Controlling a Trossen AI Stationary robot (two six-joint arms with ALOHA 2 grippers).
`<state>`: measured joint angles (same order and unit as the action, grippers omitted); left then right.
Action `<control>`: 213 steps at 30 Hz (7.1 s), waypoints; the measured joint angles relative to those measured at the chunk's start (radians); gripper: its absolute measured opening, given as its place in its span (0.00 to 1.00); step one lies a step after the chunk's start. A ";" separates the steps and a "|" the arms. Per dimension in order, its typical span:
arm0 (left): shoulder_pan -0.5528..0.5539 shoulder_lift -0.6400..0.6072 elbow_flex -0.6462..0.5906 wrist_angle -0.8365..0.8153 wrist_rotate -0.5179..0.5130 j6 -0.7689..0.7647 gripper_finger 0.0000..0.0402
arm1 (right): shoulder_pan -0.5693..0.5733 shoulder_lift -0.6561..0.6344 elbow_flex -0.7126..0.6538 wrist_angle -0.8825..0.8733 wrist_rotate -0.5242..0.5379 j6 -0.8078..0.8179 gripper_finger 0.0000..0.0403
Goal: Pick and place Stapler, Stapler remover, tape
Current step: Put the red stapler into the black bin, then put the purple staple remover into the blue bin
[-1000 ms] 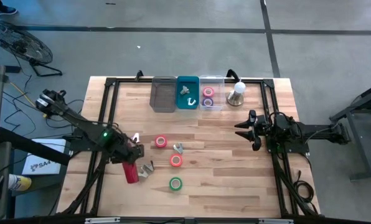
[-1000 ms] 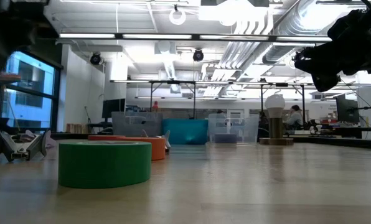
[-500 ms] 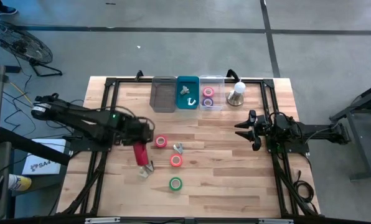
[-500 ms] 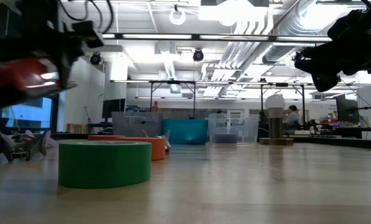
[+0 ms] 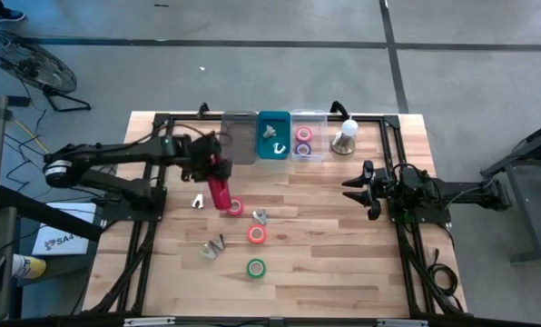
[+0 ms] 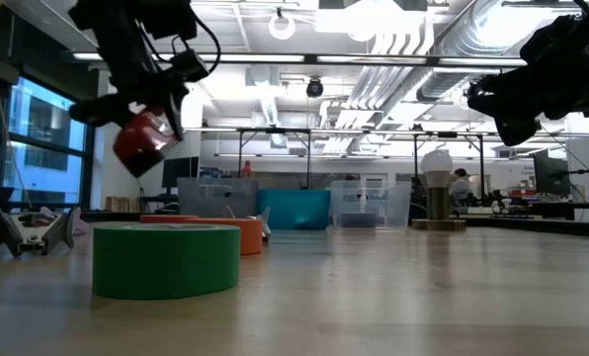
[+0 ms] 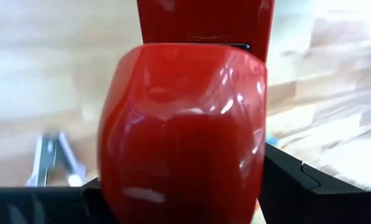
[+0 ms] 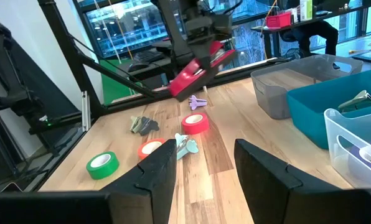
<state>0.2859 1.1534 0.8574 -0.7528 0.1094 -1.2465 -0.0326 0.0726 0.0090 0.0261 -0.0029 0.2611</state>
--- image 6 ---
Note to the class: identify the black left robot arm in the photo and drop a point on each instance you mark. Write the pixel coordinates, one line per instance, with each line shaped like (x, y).
(107, 29)

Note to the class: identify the silver air duct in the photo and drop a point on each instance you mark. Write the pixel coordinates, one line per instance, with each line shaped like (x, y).
(462, 34)

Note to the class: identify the person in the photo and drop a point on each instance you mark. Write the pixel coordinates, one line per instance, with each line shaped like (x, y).
(461, 188)

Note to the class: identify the green tape roll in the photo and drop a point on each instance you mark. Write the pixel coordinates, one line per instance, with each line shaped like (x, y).
(166, 267)

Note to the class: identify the black ceiling camera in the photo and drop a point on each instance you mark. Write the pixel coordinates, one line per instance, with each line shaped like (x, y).
(314, 89)

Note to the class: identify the purple tape roll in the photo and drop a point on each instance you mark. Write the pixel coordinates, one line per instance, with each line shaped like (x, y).
(359, 220)

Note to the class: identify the black workbench frame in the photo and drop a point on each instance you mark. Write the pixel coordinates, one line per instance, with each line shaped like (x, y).
(481, 158)
(275, 130)

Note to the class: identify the wooden crate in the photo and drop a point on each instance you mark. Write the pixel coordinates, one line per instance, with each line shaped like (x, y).
(121, 204)

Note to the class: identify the red stapler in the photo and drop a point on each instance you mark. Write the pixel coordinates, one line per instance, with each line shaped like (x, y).
(143, 143)

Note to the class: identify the teal plastic bin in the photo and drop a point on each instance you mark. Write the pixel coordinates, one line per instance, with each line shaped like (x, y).
(294, 210)

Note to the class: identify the ceiling light strip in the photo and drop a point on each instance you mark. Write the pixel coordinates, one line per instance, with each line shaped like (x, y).
(87, 56)
(482, 62)
(255, 58)
(373, 59)

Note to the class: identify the large glass window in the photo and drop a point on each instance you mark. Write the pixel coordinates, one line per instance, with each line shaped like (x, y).
(47, 123)

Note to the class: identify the clear plastic bin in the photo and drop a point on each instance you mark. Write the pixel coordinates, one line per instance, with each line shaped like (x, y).
(398, 198)

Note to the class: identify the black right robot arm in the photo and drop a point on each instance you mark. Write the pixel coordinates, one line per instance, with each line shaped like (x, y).
(571, 59)

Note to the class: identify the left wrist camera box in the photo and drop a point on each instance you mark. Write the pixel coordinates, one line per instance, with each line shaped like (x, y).
(188, 64)

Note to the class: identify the red bottle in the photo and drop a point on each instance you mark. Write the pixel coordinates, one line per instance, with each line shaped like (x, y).
(246, 169)

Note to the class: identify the smoked grey plastic bin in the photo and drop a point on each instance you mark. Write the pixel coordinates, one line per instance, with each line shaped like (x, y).
(200, 207)

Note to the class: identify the black computer monitor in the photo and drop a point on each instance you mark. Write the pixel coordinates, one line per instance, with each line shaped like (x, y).
(181, 172)
(551, 175)

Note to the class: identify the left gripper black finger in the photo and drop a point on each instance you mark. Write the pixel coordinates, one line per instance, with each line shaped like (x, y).
(119, 115)
(176, 116)

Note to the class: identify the orange tape roll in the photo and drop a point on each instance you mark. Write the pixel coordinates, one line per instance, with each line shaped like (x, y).
(250, 237)

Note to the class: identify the red tape roll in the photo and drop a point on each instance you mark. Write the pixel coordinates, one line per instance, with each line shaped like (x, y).
(166, 218)

